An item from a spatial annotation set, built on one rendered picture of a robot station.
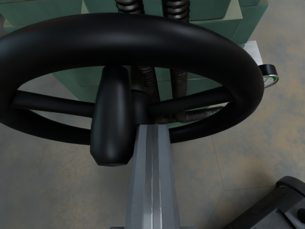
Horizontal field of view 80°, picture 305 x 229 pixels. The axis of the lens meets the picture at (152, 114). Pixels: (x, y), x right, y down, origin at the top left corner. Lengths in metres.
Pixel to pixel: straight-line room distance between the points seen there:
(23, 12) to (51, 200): 0.97
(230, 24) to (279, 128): 1.04
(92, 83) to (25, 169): 0.86
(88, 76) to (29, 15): 0.18
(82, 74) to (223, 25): 0.35
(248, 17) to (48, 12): 0.32
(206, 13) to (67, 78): 0.39
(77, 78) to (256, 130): 0.96
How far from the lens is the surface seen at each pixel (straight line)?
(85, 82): 0.53
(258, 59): 0.55
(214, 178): 1.06
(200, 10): 0.21
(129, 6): 0.18
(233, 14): 0.24
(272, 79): 0.47
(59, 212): 1.17
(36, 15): 0.37
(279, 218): 0.95
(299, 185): 1.02
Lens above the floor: 1.02
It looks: 70 degrees down
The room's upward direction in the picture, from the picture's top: 10 degrees counter-clockwise
